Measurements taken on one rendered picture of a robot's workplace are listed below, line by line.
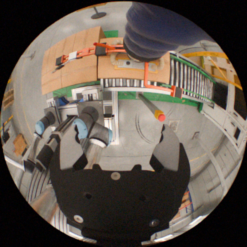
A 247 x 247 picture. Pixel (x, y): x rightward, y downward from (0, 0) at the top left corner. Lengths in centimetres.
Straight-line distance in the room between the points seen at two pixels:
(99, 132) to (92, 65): 91
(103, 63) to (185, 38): 62
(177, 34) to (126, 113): 171
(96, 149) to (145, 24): 53
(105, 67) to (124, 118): 132
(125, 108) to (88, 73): 101
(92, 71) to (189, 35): 110
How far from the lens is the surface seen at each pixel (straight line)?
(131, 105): 172
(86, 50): 64
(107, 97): 147
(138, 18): 23
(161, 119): 74
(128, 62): 65
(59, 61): 75
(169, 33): 21
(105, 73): 70
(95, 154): 46
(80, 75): 123
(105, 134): 50
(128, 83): 109
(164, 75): 77
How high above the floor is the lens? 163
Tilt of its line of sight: 60 degrees down
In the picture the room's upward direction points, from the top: 178 degrees clockwise
